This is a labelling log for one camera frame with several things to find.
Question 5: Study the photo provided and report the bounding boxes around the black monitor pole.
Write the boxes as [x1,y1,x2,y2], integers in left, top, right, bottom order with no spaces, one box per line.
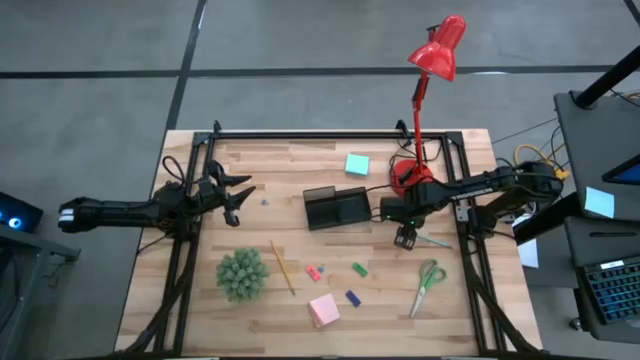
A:
[571,44,640,110]

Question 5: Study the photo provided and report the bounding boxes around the black mesh desk organizer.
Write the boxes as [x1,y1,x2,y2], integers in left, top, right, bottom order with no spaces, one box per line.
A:
[302,185,373,232]

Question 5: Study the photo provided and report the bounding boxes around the green-handled scissors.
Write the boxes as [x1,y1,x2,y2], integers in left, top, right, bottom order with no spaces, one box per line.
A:
[408,258,448,320]

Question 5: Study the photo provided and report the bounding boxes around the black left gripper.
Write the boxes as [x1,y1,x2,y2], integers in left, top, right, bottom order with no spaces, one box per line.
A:
[196,159,258,229]

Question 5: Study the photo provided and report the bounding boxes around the laptop with lit keyboard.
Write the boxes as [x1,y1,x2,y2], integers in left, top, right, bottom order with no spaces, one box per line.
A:
[576,254,640,326]

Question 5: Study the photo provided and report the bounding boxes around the green succulent in patterned pot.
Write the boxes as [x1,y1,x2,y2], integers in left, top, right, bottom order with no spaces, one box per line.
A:
[215,247,270,304]

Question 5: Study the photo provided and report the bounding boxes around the grey side desk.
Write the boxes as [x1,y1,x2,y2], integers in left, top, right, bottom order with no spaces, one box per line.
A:
[553,89,640,223]

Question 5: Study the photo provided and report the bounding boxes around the red desk lamp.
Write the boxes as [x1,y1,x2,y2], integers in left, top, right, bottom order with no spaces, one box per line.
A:
[389,13,467,197]

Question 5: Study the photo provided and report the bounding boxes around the black aluminium table frame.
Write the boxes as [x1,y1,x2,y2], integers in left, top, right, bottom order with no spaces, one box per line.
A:
[117,119,544,359]

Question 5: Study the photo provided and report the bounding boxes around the teal pen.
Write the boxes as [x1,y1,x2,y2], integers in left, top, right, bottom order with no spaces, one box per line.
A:
[417,234,454,250]

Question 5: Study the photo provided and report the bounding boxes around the white paper sheet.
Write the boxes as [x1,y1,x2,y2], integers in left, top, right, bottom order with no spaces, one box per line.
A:
[517,238,540,270]

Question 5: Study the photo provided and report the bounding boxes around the yellow pencil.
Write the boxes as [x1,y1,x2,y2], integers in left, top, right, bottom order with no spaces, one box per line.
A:
[269,240,297,297]

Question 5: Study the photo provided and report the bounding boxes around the pink sticky note pad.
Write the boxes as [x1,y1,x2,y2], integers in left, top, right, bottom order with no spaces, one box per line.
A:
[307,292,342,329]

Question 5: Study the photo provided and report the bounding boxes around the light blue sticky note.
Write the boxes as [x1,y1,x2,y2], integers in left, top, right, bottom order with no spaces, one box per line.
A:
[583,186,616,220]

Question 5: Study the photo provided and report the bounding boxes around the yellow cable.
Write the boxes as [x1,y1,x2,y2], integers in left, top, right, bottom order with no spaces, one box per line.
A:
[514,143,571,182]

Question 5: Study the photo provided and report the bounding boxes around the black monitor with blue screen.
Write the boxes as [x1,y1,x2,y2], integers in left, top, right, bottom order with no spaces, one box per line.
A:
[601,153,640,187]

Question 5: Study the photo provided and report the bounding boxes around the black computer with blue light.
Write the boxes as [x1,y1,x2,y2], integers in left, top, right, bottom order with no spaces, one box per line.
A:
[0,191,45,234]

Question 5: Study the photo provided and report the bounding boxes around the grey metal stand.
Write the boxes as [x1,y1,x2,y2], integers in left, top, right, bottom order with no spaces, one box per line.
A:
[0,223,82,360]

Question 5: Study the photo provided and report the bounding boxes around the teal sticky note pad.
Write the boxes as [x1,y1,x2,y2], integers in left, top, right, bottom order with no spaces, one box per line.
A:
[344,153,372,177]

